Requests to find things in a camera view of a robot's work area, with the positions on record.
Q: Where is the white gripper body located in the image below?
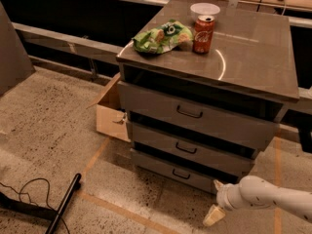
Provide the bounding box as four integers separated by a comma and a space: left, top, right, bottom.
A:
216, 183, 244, 211

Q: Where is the grey bottom drawer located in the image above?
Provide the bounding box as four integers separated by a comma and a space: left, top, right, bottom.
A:
131, 149, 238, 194

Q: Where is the grey drawer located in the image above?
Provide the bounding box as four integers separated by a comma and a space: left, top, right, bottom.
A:
131, 149, 238, 194
118, 81, 278, 150
127, 123, 254, 178

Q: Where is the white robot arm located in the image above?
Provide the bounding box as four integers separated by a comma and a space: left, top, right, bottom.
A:
203, 175, 312, 226

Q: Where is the grey middle drawer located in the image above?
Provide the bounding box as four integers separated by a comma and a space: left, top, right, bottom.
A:
127, 123, 254, 178

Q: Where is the grey top drawer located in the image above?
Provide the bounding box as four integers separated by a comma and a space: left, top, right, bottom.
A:
118, 81, 278, 150

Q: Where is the grey metal drawer cabinet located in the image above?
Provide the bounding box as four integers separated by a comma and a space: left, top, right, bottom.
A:
116, 0, 300, 195

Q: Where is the cardboard box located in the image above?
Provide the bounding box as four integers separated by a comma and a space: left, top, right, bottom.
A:
88, 73, 130, 142

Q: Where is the red soda can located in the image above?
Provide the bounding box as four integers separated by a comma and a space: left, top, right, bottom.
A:
193, 15, 215, 54

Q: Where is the green snack bag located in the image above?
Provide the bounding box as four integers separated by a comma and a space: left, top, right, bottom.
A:
133, 19, 193, 55

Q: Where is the black stand leg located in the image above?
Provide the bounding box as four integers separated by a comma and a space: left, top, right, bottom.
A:
0, 174, 82, 234

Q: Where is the grey panel at left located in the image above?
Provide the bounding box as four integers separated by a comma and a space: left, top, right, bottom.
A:
0, 2, 35, 97

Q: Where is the black floor cable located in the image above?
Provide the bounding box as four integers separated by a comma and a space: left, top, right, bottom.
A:
0, 177, 71, 234

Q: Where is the grey metal rail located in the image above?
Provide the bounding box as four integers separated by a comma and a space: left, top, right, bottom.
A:
13, 22, 122, 64

